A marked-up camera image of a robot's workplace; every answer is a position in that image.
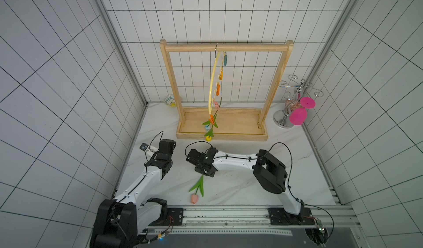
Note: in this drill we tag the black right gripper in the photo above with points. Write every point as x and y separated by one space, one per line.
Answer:
200 162

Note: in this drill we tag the pink tulip flower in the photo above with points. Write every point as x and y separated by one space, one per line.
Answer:
197 189

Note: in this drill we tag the orange end clothespin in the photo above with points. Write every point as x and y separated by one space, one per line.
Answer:
212 121

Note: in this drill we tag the pink clothespin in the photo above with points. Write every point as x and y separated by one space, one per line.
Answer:
216 104

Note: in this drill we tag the yellow wavy clothes hanger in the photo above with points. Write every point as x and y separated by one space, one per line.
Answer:
216 58

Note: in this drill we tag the white tulip flower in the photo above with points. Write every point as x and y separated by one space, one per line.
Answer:
210 123

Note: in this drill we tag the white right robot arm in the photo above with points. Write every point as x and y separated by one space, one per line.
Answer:
266 168

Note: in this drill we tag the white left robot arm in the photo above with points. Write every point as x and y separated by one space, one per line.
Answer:
120 221

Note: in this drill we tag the orange middle clothespin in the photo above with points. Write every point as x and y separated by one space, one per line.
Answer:
217 93

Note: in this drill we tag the light orange clothespin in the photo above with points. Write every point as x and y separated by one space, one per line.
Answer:
221 73

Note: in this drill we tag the chrome glass holder stand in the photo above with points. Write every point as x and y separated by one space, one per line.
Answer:
281 117

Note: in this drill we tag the red patterned wine glass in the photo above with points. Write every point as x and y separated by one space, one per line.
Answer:
291 105

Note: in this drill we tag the magenta plastic wine glass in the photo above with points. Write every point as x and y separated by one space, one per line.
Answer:
299 115

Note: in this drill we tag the teal clothespin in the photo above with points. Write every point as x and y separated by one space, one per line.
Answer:
225 58

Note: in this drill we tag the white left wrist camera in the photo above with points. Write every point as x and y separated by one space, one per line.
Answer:
148 150

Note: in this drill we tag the metal base rail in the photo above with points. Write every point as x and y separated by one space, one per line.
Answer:
257 220

